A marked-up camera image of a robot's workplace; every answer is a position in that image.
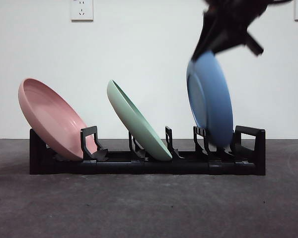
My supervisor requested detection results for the blue round plate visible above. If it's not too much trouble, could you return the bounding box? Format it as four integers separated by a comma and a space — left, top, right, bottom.
186, 51, 233, 152

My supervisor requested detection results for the green round plate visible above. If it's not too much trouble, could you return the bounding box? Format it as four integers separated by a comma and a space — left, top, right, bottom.
106, 79, 173, 161

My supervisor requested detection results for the pink round plate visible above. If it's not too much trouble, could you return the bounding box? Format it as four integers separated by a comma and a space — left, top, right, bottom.
17, 78, 98, 162

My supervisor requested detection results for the black plastic dish rack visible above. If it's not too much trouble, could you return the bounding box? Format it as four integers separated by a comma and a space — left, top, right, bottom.
29, 125, 266, 176

